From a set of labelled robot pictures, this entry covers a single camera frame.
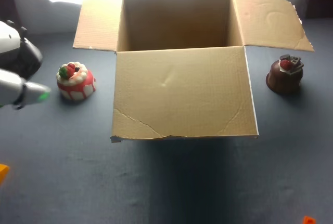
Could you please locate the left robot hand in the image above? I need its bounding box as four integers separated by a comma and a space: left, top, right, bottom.
0, 20, 52, 110

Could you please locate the red white toy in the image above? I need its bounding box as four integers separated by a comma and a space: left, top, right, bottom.
56, 61, 96, 102

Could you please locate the cardboard box with flaps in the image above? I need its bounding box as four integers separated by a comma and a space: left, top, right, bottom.
72, 0, 315, 143

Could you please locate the dark red round object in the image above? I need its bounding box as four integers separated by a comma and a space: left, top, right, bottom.
265, 54, 304, 94

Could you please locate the yellow-orange thick toy brick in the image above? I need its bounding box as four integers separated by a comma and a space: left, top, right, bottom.
0, 163, 10, 185

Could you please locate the grey table cloth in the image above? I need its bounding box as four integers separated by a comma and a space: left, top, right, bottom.
0, 17, 333, 224

